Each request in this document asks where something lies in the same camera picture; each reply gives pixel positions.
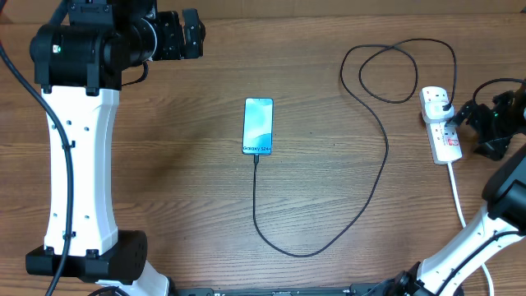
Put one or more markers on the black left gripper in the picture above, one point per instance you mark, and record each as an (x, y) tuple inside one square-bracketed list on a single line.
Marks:
[(196, 34)]

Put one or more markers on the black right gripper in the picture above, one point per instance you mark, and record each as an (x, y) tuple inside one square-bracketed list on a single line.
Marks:
[(478, 112)]

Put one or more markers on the smartphone with blue screen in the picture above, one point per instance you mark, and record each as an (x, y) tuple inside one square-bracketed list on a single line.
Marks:
[(257, 136)]

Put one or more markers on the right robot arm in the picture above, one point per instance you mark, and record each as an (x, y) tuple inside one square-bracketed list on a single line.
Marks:
[(500, 221)]

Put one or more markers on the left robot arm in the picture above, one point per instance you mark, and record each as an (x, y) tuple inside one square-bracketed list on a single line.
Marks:
[(79, 58)]

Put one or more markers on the white power strip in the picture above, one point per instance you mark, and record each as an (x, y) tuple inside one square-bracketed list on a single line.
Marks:
[(444, 141)]

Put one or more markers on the white USB wall charger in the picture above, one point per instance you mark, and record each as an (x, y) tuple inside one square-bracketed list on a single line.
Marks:
[(435, 112)]

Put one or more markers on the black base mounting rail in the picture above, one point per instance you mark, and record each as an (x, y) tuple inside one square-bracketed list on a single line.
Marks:
[(352, 290)]

